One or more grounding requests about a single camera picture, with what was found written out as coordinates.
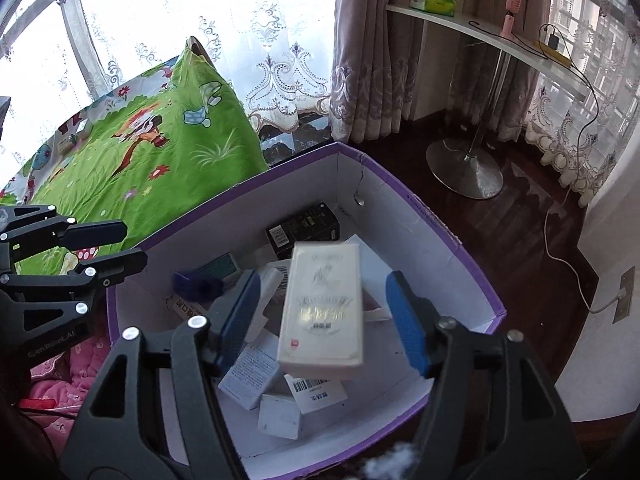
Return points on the pink quilt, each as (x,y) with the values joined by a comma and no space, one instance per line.
(75,375)

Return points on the purple-edged cardboard storage box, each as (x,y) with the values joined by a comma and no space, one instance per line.
(400,210)

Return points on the white side table metal stand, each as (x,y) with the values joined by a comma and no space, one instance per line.
(465,172)

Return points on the dark blue small box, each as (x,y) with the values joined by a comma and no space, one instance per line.
(197,285)

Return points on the wall socket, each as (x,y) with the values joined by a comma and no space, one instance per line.
(624,295)

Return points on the white box barcode label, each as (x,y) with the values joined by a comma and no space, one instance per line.
(272,280)
(320,395)

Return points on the white lace curtain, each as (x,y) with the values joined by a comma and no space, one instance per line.
(225,10)
(565,125)

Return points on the long white printed box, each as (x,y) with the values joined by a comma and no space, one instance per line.
(320,310)

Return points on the green cartoon printed bed sheet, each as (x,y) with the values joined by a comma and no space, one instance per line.
(165,160)

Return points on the pink handheld fan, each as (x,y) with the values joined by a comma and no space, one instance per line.
(509,10)

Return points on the pink drape curtain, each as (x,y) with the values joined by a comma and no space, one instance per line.
(375,60)

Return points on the grey-green box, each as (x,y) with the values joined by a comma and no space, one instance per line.
(217,266)

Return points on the yellow power strip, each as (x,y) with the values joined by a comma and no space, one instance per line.
(557,55)

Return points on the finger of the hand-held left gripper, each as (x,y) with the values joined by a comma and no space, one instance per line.
(120,264)
(97,234)

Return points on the narrow box gold print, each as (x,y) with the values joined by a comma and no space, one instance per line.
(182,307)

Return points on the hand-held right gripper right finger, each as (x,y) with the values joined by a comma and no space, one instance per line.
(407,320)

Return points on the black charger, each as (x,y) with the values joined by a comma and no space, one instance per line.
(553,41)

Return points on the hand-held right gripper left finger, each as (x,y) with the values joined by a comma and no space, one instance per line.
(240,320)

